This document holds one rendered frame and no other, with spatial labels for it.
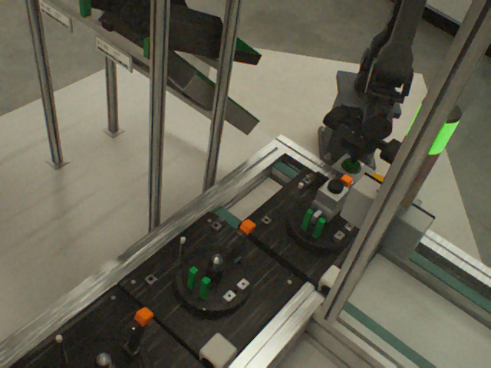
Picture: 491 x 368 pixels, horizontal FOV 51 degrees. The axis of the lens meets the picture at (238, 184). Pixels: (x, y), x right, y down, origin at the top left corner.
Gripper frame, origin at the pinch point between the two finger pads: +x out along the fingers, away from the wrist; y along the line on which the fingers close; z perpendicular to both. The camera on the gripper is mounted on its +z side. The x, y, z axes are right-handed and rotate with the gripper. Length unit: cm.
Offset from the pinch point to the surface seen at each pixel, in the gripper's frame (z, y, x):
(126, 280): 57, -13, 4
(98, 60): -71, -182, 102
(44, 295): 66, -27, 15
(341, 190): 21.6, 6.3, -8.2
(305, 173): 10.8, -5.9, 4.1
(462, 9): -285, -52, 81
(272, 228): 29.0, -1.6, 4.0
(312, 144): -11.0, -15.4, 15.4
